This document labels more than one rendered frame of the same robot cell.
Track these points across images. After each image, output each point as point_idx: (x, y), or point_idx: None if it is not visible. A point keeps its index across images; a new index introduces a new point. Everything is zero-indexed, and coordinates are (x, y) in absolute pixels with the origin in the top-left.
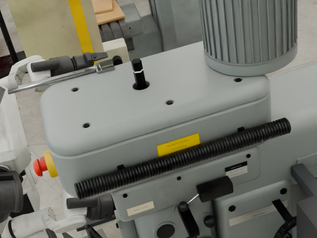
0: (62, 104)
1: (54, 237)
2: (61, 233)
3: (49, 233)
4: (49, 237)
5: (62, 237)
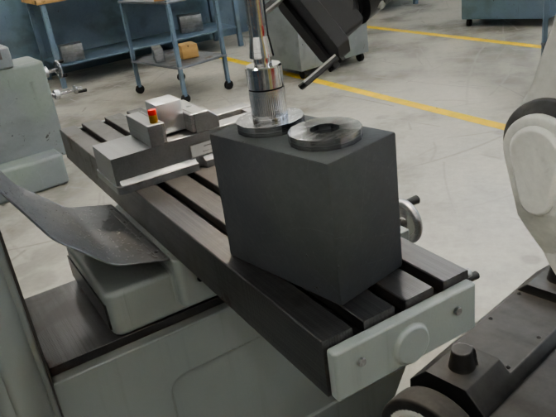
0: None
1: (530, 108)
2: (534, 129)
3: (545, 98)
4: (536, 98)
5: (523, 128)
